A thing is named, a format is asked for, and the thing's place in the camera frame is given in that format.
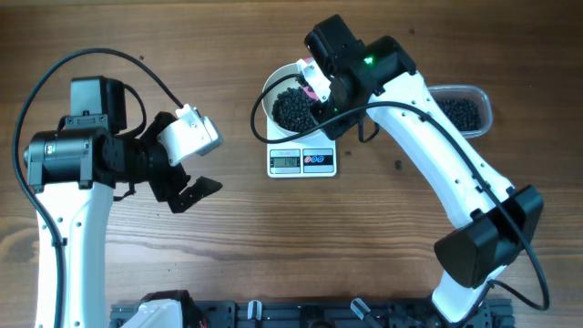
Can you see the white bowl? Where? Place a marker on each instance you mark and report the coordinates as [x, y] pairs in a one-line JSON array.
[[280, 80]]

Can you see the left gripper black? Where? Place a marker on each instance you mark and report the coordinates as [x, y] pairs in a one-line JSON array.
[[167, 189]]

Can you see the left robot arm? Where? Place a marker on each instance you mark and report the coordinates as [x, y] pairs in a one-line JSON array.
[[73, 172]]

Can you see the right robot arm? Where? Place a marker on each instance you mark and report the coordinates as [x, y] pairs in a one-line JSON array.
[[493, 221]]

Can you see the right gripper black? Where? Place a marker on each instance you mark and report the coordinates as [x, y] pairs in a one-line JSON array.
[[334, 128]]

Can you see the clear plastic food container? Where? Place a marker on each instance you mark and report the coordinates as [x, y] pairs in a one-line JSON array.
[[467, 107]]

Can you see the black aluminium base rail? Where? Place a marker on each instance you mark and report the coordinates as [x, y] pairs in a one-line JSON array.
[[492, 313]]

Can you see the pink plastic measuring scoop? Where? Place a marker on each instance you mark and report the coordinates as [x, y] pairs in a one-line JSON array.
[[308, 90]]

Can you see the white digital kitchen scale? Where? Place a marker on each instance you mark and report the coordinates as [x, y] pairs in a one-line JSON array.
[[313, 156]]

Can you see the black beans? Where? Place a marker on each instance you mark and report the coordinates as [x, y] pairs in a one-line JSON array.
[[291, 110]]

